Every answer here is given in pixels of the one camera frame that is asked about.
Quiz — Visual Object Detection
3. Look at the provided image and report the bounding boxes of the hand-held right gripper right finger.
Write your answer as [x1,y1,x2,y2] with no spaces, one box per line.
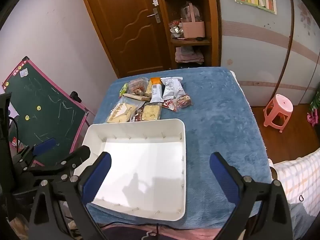
[209,152,293,240]

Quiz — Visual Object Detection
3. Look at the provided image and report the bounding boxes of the clear packet of brown snacks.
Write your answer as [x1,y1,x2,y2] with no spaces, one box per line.
[127,78,149,97]

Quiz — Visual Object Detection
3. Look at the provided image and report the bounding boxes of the pink basket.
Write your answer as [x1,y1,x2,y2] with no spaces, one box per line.
[180,2,206,38]

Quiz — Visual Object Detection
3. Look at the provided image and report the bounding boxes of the long beige snack packet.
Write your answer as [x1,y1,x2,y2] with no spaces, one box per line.
[122,93,152,102]

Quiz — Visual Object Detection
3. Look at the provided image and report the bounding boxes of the orange and white snack packet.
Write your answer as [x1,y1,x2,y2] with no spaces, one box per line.
[149,77,163,103]

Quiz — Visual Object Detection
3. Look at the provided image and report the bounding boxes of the wooden corner shelf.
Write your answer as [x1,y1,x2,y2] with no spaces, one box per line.
[160,0,222,69]

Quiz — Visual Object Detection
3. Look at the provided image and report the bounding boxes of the green chalkboard with pink frame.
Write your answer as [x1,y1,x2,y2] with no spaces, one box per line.
[2,56,95,167]

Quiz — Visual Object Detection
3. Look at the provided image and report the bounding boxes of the metal door handle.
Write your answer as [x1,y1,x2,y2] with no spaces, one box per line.
[147,8,161,24]

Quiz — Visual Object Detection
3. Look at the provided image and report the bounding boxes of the pale wardrobe with pink stripes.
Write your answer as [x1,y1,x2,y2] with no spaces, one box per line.
[215,0,320,107]

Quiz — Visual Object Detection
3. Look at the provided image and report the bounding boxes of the black cable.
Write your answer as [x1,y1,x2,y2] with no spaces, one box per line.
[9,116,21,153]
[100,221,162,240]

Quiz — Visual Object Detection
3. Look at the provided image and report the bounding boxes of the pink plastic stool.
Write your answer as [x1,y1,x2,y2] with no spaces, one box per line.
[263,94,293,133]

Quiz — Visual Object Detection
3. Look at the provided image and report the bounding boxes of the small red and white packet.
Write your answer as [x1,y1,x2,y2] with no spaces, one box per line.
[161,100,177,110]

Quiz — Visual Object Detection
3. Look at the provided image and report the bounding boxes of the green and pink toy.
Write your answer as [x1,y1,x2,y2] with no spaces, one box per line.
[307,90,320,125]

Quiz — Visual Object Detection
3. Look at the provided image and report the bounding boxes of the clear packet of pale crackers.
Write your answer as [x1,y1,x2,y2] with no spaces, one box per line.
[107,97,145,124]

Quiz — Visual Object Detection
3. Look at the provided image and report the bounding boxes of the white plastic bin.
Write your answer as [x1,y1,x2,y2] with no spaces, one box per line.
[74,118,187,222]

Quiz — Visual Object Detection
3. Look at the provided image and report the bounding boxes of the brown wooden door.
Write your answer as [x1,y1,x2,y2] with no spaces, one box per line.
[76,0,173,78]

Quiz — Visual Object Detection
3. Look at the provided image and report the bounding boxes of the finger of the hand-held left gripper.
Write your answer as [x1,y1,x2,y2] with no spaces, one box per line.
[24,145,91,180]
[14,137,57,170]

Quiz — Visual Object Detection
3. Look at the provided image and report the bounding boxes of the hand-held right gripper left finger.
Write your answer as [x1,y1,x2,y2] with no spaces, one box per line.
[29,152,112,240]

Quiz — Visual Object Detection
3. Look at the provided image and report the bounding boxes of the clear packet of yellow biscuits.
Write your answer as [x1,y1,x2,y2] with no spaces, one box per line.
[141,102,162,121]

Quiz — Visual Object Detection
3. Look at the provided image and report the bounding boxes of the folded pink cloths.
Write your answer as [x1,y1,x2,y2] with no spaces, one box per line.
[175,46,204,64]

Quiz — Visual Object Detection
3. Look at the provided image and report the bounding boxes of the shiny snack wrappers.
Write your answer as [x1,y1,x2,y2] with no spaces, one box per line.
[169,20,184,38]

